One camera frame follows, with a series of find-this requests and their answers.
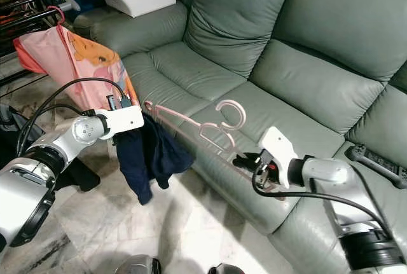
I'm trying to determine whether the robot right leg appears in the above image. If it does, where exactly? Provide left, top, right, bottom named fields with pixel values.
left=207, top=263, right=247, bottom=274

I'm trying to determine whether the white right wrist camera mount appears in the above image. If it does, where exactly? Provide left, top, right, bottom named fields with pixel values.
left=259, top=127, right=300, bottom=174

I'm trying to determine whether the grey-green leather sofa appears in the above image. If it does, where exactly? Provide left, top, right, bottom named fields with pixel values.
left=73, top=0, right=407, bottom=274

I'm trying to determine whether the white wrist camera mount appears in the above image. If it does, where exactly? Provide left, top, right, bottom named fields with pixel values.
left=259, top=127, right=300, bottom=174
left=99, top=106, right=146, bottom=140

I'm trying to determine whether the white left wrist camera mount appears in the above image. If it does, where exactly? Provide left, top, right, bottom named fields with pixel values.
left=99, top=106, right=146, bottom=140

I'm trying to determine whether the black drying rack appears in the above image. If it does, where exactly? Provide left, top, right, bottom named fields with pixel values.
left=0, top=0, right=77, bottom=87

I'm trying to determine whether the navy blue garment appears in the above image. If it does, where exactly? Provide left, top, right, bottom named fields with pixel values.
left=116, top=115, right=196, bottom=206

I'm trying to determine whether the pale pink plastic hanger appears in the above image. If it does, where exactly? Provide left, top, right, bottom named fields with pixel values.
left=143, top=99, right=285, bottom=200

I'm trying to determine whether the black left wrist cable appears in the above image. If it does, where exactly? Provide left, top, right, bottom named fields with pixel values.
left=16, top=77, right=135, bottom=157

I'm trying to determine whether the hot pink hanger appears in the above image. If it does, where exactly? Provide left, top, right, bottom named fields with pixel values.
left=46, top=5, right=66, bottom=27

